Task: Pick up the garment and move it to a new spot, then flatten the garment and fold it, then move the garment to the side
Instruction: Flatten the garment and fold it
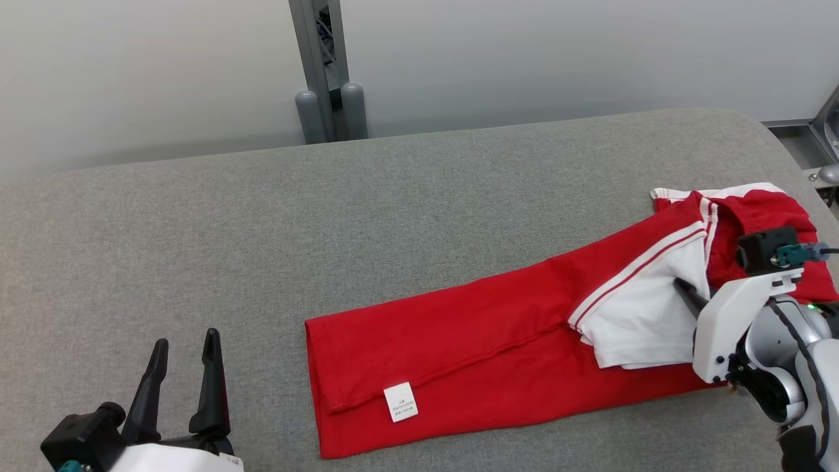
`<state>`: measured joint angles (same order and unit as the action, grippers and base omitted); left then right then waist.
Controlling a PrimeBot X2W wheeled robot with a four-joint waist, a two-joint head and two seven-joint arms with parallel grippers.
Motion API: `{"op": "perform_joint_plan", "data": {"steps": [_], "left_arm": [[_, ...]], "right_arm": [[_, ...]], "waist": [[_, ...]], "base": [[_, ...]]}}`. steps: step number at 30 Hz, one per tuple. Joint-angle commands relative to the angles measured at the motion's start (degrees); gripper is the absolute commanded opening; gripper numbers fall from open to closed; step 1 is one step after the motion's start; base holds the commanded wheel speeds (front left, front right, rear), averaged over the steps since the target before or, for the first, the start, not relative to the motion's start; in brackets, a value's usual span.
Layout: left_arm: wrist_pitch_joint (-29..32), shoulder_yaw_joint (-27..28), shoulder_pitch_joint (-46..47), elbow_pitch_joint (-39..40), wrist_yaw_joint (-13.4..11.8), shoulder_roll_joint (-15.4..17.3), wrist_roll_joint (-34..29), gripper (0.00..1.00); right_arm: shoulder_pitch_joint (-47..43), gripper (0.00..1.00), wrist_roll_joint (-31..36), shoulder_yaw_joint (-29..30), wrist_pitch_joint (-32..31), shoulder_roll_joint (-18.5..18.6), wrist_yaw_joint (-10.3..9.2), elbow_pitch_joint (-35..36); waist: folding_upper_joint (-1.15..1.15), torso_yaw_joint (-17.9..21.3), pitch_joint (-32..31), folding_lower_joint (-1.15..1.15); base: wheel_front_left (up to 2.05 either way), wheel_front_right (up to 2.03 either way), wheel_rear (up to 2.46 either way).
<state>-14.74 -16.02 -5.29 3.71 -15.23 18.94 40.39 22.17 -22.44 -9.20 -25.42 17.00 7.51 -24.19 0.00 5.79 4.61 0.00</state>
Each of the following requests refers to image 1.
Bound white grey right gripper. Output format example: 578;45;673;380
674;265;833;423

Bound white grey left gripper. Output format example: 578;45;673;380
108;328;244;472

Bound red shorts with white stripes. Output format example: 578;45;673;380
650;182;839;305

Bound red shirt with white sleeves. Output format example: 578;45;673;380
305;190;735;460

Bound grey cylinder pad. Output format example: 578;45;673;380
340;82;368;140
295;90;326;145

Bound teal right camera connector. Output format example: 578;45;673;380
773;241;830;268

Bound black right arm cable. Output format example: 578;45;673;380
767;298;831;460

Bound grey metal frame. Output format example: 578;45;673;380
760;85;839;207

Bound grey metal post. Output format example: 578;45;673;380
289;0;349;142

